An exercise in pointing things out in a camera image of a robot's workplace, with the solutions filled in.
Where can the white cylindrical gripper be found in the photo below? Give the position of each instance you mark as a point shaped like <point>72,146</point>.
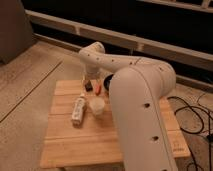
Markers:
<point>90,72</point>

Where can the orange red pepper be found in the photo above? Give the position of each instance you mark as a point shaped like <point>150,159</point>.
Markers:
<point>97,87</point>

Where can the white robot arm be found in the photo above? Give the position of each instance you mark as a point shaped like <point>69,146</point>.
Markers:
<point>137,85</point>

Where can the dark bowl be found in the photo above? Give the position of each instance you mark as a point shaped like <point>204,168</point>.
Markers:
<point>107,81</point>

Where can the white paper cup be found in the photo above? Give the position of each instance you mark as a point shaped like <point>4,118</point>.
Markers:
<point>97,105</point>

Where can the white plastic bottle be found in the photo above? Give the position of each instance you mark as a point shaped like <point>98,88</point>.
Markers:
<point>78,110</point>

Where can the grey couch corner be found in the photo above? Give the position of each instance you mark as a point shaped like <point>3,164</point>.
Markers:
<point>16,33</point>

